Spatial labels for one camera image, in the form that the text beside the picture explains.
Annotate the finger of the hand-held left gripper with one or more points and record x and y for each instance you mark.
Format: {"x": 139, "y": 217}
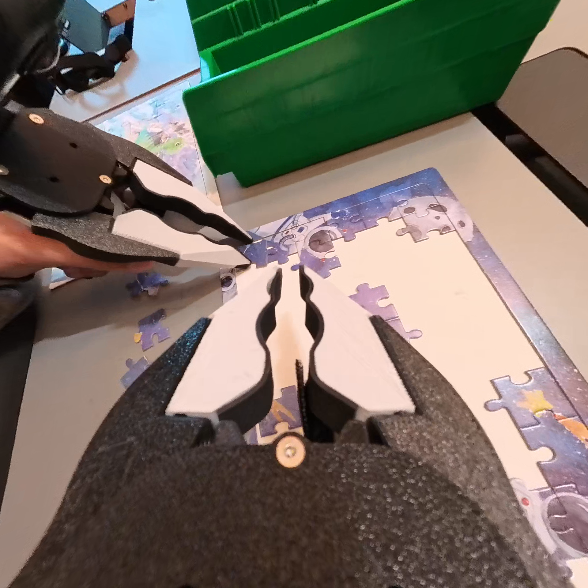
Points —
{"x": 170, "y": 181}
{"x": 160, "y": 234}

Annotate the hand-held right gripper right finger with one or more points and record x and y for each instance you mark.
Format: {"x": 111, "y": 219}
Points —
{"x": 363, "y": 367}

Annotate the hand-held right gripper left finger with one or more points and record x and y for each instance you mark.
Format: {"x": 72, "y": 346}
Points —
{"x": 216, "y": 367}

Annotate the joined satellite puzzle pieces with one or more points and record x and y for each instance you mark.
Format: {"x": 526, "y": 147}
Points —
{"x": 372, "y": 303}

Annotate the space puzzle board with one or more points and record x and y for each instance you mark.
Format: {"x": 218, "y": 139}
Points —
{"x": 459, "y": 321}

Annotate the purple helmet-part puzzle piece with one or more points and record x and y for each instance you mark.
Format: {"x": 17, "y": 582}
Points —
{"x": 328, "y": 265}

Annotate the person's left forearm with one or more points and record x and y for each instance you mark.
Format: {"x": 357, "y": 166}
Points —
{"x": 16, "y": 298}

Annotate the person's left hand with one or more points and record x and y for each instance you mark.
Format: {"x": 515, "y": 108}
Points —
{"x": 27, "y": 252}

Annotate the purple star-marked puzzle piece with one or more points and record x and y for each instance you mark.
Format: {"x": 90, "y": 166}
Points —
{"x": 154, "y": 328}

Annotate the comet print puzzle piece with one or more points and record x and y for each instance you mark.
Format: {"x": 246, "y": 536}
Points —
{"x": 285, "y": 409}

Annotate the blue puzzle piece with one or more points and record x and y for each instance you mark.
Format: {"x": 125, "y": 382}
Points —
{"x": 133, "y": 372}

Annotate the dark grey box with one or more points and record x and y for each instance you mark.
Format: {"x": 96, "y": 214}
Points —
{"x": 87, "y": 23}

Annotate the green plastic bin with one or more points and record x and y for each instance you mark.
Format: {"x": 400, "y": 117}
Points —
{"x": 344, "y": 115}

